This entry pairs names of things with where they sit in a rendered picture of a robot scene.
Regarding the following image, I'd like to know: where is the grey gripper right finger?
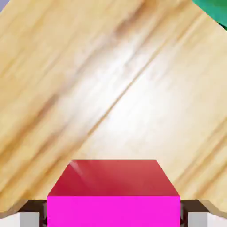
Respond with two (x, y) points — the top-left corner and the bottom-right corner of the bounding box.
(180, 199), (227, 227)

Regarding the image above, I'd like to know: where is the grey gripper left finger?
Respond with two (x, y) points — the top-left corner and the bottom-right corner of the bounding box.
(0, 199), (48, 227)

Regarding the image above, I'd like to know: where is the small pink cube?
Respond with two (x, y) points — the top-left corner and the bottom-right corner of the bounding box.
(47, 159), (181, 227)

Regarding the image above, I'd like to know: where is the large green box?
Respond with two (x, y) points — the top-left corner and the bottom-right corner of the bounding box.
(192, 0), (227, 31)

